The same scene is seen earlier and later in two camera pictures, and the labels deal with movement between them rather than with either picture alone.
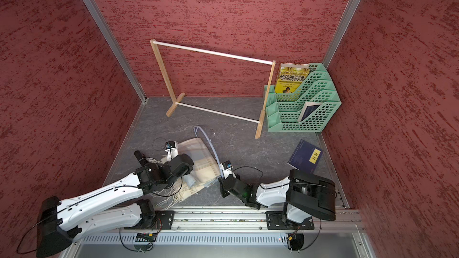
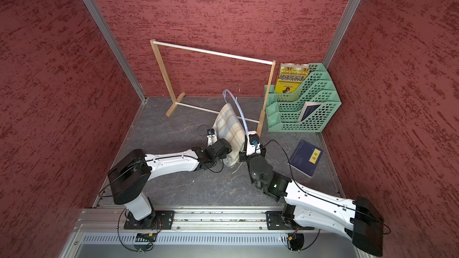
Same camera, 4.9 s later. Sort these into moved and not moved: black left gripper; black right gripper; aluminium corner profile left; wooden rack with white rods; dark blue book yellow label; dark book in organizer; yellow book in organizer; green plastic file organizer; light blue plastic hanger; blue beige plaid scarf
Moved: black right gripper; black left gripper; blue beige plaid scarf; light blue plastic hanger
Not moved: dark book in organizer; green plastic file organizer; wooden rack with white rods; yellow book in organizer; dark blue book yellow label; aluminium corner profile left
